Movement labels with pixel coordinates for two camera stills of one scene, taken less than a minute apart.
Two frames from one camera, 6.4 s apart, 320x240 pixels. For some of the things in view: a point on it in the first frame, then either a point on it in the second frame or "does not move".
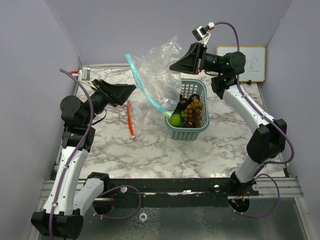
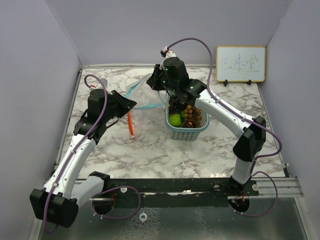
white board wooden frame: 255,66 does not move
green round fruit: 175,120 does not move
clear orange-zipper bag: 139,120 does not move
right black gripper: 187,64 -> 152,81
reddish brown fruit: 189,124 does not move
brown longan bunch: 193,111 does not move
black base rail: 174,192 does not move
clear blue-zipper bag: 161,70 -> 149,107
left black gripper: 120,91 -> 125,104
